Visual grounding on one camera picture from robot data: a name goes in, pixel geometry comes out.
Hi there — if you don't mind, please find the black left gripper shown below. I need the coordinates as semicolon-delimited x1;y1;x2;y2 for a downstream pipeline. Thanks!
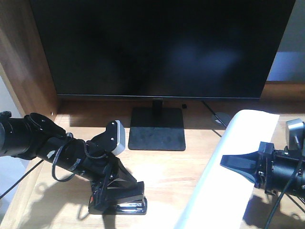
82;120;145;205

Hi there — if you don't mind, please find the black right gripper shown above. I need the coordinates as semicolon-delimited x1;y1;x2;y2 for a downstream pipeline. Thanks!
220;142;276;194

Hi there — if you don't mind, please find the black stapler with orange button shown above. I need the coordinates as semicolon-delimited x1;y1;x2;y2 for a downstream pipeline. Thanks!
88;195;147;215

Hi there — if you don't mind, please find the white paper sheet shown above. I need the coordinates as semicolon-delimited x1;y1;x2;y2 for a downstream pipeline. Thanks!
173;109;280;229

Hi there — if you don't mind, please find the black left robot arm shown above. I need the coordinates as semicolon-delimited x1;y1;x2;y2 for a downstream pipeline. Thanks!
0;111;145;211

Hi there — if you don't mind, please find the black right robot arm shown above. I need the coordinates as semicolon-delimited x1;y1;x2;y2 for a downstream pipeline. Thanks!
220;142;301;195

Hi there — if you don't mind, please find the black monitor stand base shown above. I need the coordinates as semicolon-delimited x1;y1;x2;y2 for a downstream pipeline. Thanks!
128;100;186;151

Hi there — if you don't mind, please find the black computer monitor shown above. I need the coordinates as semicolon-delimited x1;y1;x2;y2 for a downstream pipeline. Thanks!
30;0;295;99

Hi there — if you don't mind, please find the wooden shelf unit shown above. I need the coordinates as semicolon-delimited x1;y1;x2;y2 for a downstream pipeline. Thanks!
0;0;59;120

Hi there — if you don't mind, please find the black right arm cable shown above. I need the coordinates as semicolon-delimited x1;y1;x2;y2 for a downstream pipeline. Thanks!
266;135;305;229

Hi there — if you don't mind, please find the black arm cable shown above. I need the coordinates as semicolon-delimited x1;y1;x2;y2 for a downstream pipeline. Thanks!
51;133;112;210
266;135;305;229

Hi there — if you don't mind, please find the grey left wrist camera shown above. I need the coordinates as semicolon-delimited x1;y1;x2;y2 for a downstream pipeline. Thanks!
113;120;126;156

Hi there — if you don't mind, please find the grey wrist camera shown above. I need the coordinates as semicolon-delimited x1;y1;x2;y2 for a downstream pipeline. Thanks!
285;118;305;150
113;120;126;156

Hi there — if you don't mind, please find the black monitor cable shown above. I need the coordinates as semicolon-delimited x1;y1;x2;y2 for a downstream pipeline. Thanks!
202;100;228;129

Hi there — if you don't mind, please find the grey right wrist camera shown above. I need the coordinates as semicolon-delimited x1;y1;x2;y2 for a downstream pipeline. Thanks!
285;118;305;150

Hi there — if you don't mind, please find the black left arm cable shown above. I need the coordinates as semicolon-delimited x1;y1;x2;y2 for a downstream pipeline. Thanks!
51;133;112;210

